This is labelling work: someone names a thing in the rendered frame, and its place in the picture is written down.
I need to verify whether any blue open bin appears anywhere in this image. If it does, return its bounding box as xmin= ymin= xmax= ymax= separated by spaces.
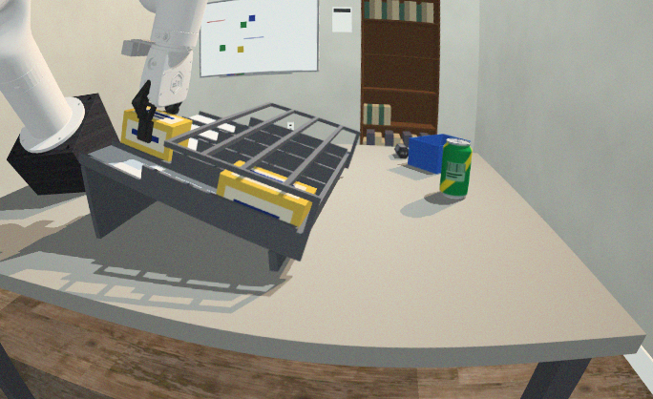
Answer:
xmin=409 ymin=134 xmax=463 ymax=174

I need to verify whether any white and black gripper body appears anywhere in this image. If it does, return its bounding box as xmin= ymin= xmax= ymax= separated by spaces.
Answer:
xmin=139 ymin=44 xmax=193 ymax=108

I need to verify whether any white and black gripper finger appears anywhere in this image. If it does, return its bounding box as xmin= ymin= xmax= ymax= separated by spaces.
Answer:
xmin=163 ymin=102 xmax=182 ymax=116
xmin=132 ymin=79 xmax=157 ymax=143

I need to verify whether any green drink can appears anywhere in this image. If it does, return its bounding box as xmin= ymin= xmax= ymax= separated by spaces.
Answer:
xmin=439 ymin=138 xmax=473 ymax=200

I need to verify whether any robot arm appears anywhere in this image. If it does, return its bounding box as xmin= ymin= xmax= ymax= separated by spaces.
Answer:
xmin=0 ymin=0 xmax=208 ymax=153

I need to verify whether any yellow butter carton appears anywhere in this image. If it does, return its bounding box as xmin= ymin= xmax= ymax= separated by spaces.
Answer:
xmin=216 ymin=166 xmax=317 ymax=227
xmin=120 ymin=109 xmax=192 ymax=161

